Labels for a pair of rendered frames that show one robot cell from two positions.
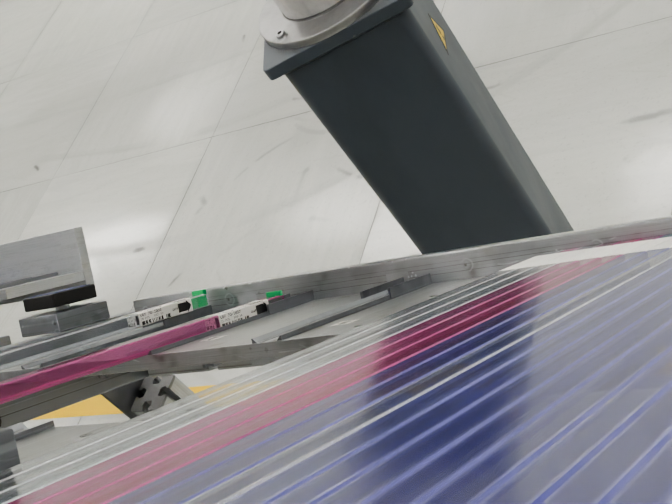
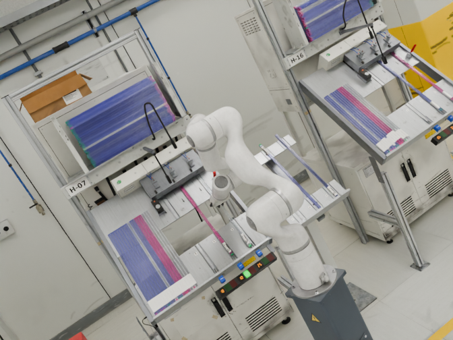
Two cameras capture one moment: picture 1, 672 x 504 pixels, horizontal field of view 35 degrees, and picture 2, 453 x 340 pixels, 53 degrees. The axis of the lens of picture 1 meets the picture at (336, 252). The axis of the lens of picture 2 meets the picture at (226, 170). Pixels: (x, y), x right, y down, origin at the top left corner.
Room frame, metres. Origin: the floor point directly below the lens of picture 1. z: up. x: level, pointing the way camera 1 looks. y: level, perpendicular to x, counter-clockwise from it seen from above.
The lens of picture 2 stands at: (1.84, -1.58, 1.75)
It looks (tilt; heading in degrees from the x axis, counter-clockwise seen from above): 17 degrees down; 120
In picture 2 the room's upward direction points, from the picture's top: 28 degrees counter-clockwise
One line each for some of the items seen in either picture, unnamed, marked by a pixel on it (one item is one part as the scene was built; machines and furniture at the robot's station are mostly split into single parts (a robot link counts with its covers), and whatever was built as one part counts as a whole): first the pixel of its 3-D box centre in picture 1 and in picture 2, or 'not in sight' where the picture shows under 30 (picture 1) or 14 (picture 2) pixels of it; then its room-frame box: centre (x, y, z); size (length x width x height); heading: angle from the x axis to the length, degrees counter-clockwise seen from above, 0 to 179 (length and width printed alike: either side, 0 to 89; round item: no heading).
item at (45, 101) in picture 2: not in sight; (71, 83); (-0.01, 0.48, 1.82); 0.68 x 0.30 x 0.20; 45
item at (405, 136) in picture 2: not in sight; (381, 133); (1.31, 1.30, 0.65); 1.01 x 0.73 x 1.29; 135
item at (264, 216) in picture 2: not in sight; (276, 224); (1.12, -0.21, 1.00); 0.19 x 0.12 x 0.24; 49
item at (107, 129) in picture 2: not in sight; (121, 121); (0.28, 0.34, 1.52); 0.51 x 0.13 x 0.27; 45
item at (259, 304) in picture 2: not in sight; (209, 293); (0.15, 0.39, 0.31); 0.70 x 0.65 x 0.62; 45
